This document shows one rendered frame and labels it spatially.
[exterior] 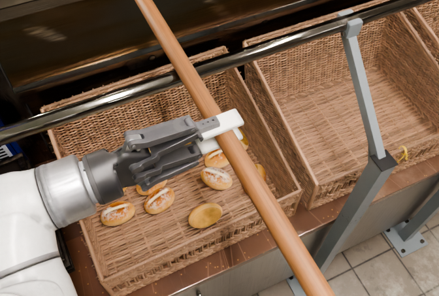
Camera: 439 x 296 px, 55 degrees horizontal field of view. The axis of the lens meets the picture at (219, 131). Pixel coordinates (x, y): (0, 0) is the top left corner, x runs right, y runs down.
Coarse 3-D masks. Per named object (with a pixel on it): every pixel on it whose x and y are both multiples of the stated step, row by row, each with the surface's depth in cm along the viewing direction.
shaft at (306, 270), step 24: (144, 0) 80; (168, 48) 73; (192, 72) 69; (192, 96) 67; (240, 144) 61; (240, 168) 59; (264, 192) 56; (264, 216) 55; (288, 240) 52; (288, 264) 52; (312, 264) 51; (312, 288) 49
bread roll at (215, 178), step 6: (204, 168) 126; (210, 168) 124; (216, 168) 124; (204, 174) 124; (210, 174) 123; (216, 174) 122; (222, 174) 123; (228, 174) 124; (204, 180) 125; (210, 180) 123; (216, 180) 122; (222, 180) 122; (228, 180) 123; (210, 186) 124; (216, 186) 123; (222, 186) 123; (228, 186) 124
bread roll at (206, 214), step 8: (200, 208) 115; (208, 208) 116; (216, 208) 116; (192, 216) 115; (200, 216) 115; (208, 216) 116; (216, 216) 117; (192, 224) 115; (200, 224) 116; (208, 224) 116
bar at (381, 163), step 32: (416, 0) 87; (320, 32) 81; (352, 32) 84; (192, 64) 76; (224, 64) 76; (352, 64) 87; (96, 96) 71; (128, 96) 72; (0, 128) 67; (32, 128) 68; (384, 160) 89; (352, 192) 103; (352, 224) 113; (416, 224) 164; (320, 256) 138
